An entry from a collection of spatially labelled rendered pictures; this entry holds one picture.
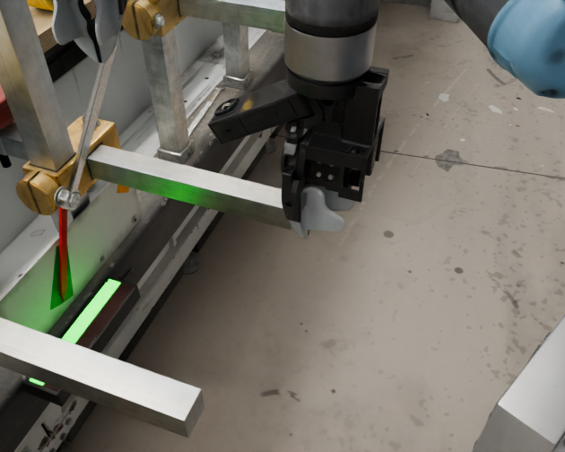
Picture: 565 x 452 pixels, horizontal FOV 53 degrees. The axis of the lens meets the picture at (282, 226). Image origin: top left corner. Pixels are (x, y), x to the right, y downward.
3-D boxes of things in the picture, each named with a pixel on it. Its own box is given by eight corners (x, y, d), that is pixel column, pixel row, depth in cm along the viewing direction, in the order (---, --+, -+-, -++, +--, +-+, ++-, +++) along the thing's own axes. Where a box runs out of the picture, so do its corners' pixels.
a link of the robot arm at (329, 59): (270, 29, 45) (304, -10, 50) (271, 81, 48) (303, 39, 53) (363, 45, 43) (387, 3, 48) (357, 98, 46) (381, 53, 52)
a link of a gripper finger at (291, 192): (295, 231, 58) (297, 162, 52) (281, 228, 58) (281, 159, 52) (310, 203, 61) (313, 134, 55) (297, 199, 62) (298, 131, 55)
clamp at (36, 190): (123, 154, 74) (115, 121, 71) (59, 221, 65) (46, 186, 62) (86, 145, 76) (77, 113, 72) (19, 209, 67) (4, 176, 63)
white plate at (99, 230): (143, 217, 83) (131, 162, 76) (27, 360, 66) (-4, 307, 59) (140, 216, 83) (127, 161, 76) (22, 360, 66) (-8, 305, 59)
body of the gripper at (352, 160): (359, 210, 54) (373, 98, 45) (274, 189, 56) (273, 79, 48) (378, 163, 59) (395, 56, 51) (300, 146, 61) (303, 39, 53)
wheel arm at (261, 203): (299, 217, 65) (300, 188, 62) (290, 237, 63) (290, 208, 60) (-5, 138, 77) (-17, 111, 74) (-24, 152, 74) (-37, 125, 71)
